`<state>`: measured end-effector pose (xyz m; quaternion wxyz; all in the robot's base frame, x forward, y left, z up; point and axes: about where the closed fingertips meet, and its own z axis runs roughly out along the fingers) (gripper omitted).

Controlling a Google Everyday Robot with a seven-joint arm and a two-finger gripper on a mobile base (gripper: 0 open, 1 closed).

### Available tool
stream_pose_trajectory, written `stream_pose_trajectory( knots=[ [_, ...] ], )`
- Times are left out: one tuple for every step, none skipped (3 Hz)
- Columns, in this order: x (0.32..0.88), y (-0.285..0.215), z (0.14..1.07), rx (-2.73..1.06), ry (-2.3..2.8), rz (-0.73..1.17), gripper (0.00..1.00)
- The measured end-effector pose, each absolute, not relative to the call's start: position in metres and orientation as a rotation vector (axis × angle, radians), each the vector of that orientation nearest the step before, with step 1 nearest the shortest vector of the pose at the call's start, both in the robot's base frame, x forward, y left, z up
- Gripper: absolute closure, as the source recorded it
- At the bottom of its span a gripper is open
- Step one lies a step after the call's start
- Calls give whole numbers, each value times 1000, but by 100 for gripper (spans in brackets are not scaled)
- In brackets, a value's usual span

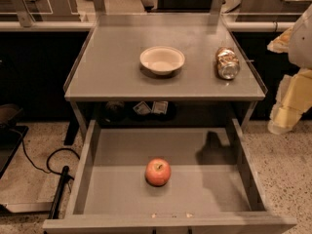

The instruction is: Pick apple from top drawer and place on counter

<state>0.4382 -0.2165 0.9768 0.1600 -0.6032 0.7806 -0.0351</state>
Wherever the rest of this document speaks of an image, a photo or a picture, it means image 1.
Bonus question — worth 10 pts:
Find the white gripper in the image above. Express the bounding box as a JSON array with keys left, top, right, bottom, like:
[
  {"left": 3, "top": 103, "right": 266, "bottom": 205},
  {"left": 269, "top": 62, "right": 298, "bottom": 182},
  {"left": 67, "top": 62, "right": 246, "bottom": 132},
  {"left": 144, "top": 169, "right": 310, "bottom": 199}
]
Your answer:
[{"left": 267, "top": 5, "right": 312, "bottom": 135}]

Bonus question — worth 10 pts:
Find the red apple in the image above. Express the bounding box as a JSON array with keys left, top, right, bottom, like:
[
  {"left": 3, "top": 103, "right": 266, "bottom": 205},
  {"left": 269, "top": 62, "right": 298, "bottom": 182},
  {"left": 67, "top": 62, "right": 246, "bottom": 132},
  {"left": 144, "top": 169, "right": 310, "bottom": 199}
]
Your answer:
[{"left": 145, "top": 158, "right": 172, "bottom": 186}]

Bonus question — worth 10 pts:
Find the open grey top drawer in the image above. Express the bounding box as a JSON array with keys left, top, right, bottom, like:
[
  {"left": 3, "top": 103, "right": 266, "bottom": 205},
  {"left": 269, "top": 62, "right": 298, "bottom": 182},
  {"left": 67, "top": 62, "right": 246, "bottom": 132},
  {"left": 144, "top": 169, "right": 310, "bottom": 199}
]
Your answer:
[{"left": 43, "top": 120, "right": 296, "bottom": 234}]

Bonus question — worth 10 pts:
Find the grey counter cabinet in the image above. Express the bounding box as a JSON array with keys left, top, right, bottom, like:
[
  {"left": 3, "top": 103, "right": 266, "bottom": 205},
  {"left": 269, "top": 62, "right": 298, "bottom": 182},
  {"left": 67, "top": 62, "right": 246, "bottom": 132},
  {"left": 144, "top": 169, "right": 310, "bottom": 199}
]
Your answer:
[{"left": 64, "top": 14, "right": 266, "bottom": 134}]

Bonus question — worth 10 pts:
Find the crushed metal can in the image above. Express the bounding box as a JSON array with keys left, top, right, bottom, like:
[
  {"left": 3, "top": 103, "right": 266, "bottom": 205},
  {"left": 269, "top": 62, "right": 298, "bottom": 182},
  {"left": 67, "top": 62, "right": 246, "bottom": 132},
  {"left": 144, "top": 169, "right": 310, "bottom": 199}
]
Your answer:
[{"left": 215, "top": 47, "right": 240, "bottom": 80}]

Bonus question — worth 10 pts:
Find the white ceramic bowl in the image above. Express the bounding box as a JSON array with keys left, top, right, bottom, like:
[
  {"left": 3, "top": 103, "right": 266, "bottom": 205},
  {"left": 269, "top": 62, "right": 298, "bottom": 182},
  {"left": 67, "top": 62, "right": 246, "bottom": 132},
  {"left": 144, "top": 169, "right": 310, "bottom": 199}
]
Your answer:
[{"left": 139, "top": 46, "right": 185, "bottom": 75}]

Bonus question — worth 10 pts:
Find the snack packet right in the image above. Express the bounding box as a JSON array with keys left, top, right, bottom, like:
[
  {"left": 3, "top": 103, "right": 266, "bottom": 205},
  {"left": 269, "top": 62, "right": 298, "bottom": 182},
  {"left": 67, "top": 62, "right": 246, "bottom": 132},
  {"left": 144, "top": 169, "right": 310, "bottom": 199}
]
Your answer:
[{"left": 152, "top": 101, "right": 168, "bottom": 114}]

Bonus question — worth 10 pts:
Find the snack packet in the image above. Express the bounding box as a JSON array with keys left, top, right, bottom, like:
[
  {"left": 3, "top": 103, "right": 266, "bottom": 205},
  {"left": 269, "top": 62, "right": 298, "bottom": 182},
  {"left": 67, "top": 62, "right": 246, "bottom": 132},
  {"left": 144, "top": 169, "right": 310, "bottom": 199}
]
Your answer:
[
  {"left": 152, "top": 101, "right": 168, "bottom": 114},
  {"left": 133, "top": 101, "right": 151, "bottom": 116}
]

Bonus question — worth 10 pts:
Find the snack packet left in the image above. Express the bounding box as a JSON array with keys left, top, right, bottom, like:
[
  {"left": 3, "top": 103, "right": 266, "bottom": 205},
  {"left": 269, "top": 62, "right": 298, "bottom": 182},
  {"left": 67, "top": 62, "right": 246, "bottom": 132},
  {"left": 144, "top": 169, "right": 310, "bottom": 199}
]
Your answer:
[{"left": 133, "top": 101, "right": 151, "bottom": 116}]

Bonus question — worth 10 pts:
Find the dark round object on shelf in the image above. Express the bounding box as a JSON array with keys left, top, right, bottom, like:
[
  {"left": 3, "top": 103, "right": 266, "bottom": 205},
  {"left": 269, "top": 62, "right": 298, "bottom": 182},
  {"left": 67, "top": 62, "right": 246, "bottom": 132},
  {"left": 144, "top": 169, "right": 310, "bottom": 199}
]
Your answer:
[{"left": 104, "top": 101, "right": 125, "bottom": 122}]

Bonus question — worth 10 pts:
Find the black bar on floor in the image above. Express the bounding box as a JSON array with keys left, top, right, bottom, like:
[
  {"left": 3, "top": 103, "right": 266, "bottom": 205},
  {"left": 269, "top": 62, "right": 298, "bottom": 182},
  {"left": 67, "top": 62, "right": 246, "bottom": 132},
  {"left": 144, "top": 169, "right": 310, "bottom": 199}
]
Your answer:
[{"left": 49, "top": 166, "right": 69, "bottom": 219}]

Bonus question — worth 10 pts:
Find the dark chair base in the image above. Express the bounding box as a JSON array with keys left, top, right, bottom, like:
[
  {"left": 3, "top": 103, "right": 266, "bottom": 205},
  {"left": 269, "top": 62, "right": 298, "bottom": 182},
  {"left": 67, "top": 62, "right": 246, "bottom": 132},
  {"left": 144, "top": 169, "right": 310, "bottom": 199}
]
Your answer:
[{"left": 0, "top": 104, "right": 28, "bottom": 178}]

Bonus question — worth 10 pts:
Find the white rail right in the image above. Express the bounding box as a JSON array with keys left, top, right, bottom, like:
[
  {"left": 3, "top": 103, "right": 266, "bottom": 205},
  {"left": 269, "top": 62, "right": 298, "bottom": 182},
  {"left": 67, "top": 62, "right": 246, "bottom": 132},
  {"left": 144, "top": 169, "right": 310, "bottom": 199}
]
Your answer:
[{"left": 227, "top": 21, "right": 294, "bottom": 32}]

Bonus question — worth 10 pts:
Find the white rail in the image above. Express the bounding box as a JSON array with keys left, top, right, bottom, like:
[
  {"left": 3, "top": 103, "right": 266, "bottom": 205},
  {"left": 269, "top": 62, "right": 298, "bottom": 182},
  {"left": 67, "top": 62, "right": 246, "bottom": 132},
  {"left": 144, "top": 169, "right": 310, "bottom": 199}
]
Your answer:
[
  {"left": 227, "top": 21, "right": 294, "bottom": 32},
  {"left": 0, "top": 21, "right": 94, "bottom": 32}
]

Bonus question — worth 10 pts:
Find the white rail left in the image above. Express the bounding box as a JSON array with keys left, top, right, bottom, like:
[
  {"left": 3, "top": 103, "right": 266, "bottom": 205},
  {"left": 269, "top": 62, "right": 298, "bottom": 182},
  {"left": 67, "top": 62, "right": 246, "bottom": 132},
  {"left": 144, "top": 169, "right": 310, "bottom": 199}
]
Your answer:
[{"left": 0, "top": 21, "right": 94, "bottom": 32}]

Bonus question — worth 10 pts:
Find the black floor cable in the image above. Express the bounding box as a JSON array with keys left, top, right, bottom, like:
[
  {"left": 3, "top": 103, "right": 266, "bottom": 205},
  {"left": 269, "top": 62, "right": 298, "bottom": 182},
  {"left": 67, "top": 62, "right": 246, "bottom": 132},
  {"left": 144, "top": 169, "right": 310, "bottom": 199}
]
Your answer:
[{"left": 9, "top": 127, "right": 81, "bottom": 182}]

